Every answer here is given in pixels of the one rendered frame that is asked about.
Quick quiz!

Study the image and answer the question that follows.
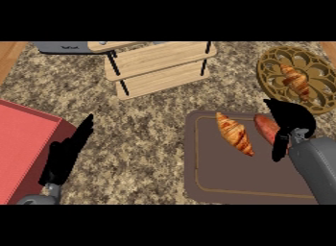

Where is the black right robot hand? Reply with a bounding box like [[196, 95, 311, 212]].
[[263, 98, 317, 163]]

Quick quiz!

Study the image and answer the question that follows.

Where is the orange sweet potato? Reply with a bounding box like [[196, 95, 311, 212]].
[[252, 113, 283, 147]]

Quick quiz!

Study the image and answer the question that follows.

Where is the red box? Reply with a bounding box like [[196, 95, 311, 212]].
[[0, 94, 78, 206]]

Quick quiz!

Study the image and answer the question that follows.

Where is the golden croissant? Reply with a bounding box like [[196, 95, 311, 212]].
[[215, 111, 255, 158], [280, 63, 314, 102]]

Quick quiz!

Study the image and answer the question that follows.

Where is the grey appliance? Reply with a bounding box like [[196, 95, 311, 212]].
[[30, 40, 108, 56]]

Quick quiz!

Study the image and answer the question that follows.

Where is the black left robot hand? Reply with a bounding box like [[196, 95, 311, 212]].
[[37, 113, 96, 187]]

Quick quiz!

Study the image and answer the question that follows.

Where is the golden round trivet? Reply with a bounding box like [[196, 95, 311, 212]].
[[255, 45, 336, 115]]

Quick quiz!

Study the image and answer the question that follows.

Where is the brown tray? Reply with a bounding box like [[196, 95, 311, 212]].
[[183, 110, 320, 206]]

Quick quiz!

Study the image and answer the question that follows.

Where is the wooden tiered shelf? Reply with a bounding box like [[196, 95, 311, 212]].
[[87, 40, 220, 102]]

